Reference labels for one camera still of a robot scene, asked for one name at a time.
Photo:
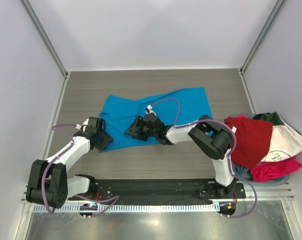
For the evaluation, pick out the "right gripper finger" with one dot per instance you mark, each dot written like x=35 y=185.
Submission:
x=134 y=129
x=141 y=134

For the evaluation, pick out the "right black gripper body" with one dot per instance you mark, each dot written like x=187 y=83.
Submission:
x=139 y=127

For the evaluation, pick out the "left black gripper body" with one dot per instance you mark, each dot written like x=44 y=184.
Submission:
x=105 y=139

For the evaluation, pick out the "blue t shirt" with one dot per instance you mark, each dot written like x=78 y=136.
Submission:
x=184 y=105

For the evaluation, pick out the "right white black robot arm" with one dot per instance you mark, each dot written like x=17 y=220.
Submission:
x=212 y=137

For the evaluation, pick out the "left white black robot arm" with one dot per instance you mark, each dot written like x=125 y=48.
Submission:
x=48 y=183

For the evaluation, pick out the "red t shirt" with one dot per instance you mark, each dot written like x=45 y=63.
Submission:
x=253 y=140

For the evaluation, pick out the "dark green t shirt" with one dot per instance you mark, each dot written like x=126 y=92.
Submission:
x=274 y=118

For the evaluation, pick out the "pink t shirt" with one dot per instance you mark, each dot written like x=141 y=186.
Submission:
x=265 y=171

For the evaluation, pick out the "white t shirt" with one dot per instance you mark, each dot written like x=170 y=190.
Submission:
x=285 y=144

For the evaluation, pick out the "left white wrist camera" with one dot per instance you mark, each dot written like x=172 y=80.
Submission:
x=82 y=126

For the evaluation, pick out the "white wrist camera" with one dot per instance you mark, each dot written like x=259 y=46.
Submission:
x=148 y=109
x=82 y=126

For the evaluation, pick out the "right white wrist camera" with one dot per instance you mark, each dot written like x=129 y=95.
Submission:
x=148 y=109

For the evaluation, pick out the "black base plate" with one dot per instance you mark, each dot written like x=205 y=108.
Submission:
x=165 y=192

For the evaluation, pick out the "perforated metal rail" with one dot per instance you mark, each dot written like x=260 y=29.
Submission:
x=81 y=207

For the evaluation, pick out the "left aluminium frame post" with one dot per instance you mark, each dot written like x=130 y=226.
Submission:
x=43 y=35

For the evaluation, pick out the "aluminium frame post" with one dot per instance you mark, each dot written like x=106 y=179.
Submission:
x=43 y=35
x=275 y=11

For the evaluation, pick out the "right aluminium frame post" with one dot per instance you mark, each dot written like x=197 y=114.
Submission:
x=275 y=11

